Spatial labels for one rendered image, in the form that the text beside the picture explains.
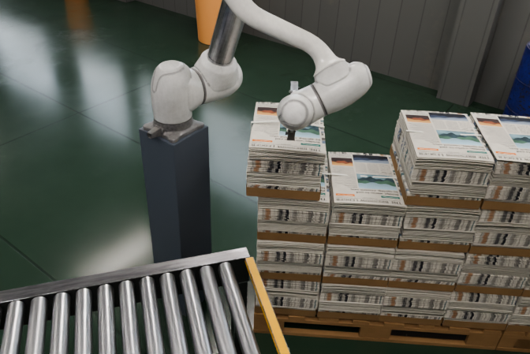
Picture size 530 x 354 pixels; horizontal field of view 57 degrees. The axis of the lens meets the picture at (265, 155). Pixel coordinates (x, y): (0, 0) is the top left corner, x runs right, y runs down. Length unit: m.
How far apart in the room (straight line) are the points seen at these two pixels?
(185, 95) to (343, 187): 0.73
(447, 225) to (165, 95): 1.22
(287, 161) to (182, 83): 0.49
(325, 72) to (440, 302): 1.35
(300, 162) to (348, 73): 0.52
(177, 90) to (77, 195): 1.71
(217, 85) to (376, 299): 1.18
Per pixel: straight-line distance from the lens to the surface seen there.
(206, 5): 5.59
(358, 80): 1.40
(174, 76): 1.88
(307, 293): 2.30
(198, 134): 2.01
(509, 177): 2.03
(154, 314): 1.58
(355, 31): 5.30
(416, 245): 2.14
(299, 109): 1.34
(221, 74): 1.94
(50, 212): 3.34
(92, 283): 1.70
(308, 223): 2.01
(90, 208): 3.30
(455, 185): 1.98
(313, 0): 5.49
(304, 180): 1.87
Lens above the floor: 2.01
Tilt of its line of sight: 33 degrees down
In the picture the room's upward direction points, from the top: 3 degrees clockwise
